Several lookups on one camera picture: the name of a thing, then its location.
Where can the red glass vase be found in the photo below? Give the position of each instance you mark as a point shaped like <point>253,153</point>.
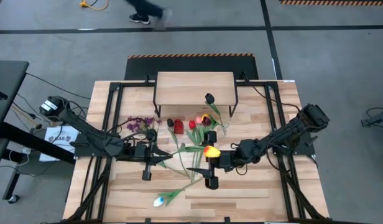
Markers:
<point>178,127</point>

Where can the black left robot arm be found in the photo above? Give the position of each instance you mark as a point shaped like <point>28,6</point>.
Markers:
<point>85,130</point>

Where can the clear glass vase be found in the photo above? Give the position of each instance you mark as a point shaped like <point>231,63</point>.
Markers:
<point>224,130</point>

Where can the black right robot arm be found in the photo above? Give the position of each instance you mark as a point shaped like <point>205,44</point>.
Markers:
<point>288,130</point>

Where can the orange yellow tulip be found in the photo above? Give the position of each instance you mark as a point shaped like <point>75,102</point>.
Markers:
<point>211,152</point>

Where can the red and yellow tulip bunch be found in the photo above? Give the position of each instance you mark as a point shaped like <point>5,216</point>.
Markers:
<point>205,115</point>

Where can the black yellow hazard strip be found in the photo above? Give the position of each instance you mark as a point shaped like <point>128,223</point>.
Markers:
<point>334,2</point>

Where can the dark red tulip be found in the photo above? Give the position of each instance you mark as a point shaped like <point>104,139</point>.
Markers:
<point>207,122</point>

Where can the pink tulip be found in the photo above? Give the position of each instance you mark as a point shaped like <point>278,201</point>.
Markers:
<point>199,120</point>

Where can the black hazard-edged floor mat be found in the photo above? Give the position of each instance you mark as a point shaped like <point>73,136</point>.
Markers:
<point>191,65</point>

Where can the purple flower sprig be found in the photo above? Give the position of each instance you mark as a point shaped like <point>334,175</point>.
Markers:
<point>134,126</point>

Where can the wooden shelf black legs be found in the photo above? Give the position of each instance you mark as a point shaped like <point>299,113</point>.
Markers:
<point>194,88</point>

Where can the black desk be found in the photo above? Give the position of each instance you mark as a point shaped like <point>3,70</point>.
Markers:
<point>8,87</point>

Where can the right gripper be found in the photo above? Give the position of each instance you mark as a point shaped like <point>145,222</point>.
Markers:
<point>228,161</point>

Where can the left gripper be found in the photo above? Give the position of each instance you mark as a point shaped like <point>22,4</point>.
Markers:
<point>140,152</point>

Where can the white paper sheet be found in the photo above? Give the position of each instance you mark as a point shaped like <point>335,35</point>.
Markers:
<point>59,140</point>

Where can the person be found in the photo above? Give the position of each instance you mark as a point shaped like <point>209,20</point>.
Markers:
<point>140,18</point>

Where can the black table frame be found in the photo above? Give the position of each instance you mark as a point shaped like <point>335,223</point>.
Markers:
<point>132,84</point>

